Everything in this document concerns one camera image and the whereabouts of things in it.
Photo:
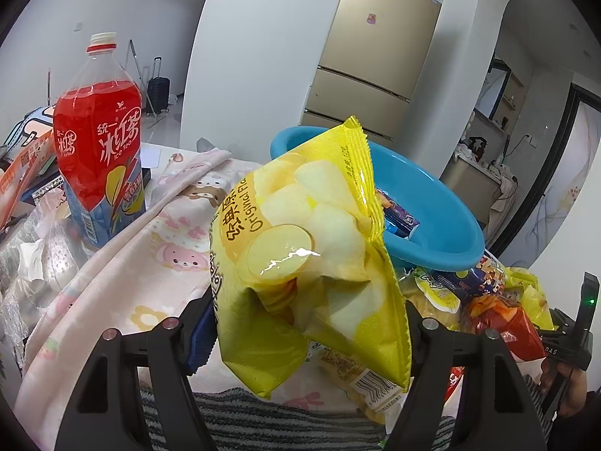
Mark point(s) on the red orange snack bag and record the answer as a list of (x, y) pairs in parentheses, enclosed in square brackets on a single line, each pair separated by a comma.
[(502, 329)]

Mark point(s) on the gold refrigerator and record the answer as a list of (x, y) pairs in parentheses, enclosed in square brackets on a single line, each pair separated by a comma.
[(371, 70)]

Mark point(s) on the pink printed tablecloth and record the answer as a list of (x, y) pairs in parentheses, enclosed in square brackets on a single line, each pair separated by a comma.
[(155, 263)]

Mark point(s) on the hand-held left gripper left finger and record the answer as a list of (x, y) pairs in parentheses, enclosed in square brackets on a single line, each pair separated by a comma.
[(199, 343)]

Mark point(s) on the red cracker packet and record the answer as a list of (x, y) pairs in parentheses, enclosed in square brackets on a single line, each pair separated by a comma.
[(454, 380)]

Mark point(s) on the clear plastic bags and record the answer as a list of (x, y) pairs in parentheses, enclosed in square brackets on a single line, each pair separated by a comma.
[(42, 253)]

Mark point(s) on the person's right hand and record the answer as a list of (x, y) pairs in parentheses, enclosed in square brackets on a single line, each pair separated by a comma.
[(570, 394)]

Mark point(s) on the black suitcase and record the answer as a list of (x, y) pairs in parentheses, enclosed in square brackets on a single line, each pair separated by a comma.
[(158, 91)]

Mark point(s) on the yellow green snack packet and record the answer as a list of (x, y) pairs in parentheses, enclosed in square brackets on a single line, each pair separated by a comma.
[(436, 291)]

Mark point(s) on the pink fridge sticker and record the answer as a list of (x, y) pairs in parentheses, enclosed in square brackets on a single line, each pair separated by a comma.
[(372, 19)]

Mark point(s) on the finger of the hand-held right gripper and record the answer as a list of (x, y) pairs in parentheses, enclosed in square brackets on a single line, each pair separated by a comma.
[(554, 343)]

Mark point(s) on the wall mirror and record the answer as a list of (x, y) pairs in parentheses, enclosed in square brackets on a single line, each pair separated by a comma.
[(497, 89)]

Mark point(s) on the white mop pole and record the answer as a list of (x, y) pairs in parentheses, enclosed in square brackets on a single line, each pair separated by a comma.
[(138, 75)]

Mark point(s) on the orange cardboard box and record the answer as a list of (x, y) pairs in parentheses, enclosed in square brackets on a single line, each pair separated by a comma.
[(23, 174)]

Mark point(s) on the red iced tea bottle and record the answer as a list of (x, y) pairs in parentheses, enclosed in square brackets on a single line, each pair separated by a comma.
[(94, 141)]

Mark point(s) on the large yellow potato chip bag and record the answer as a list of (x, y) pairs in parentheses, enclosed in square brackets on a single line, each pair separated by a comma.
[(305, 225)]

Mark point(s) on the grey striped cloth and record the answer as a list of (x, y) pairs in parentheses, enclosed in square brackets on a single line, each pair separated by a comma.
[(263, 423)]

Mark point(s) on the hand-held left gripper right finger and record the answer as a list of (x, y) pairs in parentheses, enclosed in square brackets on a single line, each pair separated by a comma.
[(418, 338)]

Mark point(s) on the blue plastic basin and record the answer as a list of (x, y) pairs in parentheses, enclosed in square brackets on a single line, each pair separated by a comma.
[(418, 188)]

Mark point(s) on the pink hanging towel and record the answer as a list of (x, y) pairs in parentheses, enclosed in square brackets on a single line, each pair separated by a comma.
[(507, 190)]

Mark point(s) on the white paper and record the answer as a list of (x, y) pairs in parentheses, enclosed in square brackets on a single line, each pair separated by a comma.
[(151, 155)]

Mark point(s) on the beige sink cabinet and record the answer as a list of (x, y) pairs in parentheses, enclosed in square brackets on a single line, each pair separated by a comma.
[(469, 183)]

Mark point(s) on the dark blue snack packet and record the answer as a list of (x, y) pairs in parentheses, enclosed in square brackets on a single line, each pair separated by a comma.
[(399, 218)]

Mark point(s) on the cartoon printed box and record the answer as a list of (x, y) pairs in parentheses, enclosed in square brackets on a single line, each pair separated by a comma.
[(28, 124)]

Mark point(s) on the small yellow barcode chip packet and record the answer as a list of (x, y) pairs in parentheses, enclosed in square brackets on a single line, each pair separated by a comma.
[(361, 385)]

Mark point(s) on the small black box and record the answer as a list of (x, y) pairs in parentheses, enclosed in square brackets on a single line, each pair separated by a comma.
[(146, 176)]

